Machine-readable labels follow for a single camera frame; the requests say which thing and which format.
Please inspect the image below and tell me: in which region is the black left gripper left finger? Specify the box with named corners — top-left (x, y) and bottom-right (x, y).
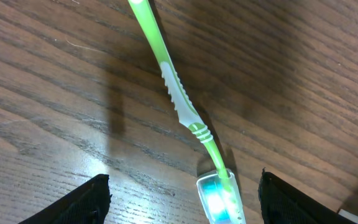
top-left (19, 174), bottom-right (111, 224)

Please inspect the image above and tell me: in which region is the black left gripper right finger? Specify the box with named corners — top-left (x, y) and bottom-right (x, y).
top-left (258, 170), bottom-right (355, 224)

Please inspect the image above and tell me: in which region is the green white toothbrush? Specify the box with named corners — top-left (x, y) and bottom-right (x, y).
top-left (129, 0), bottom-right (246, 224)

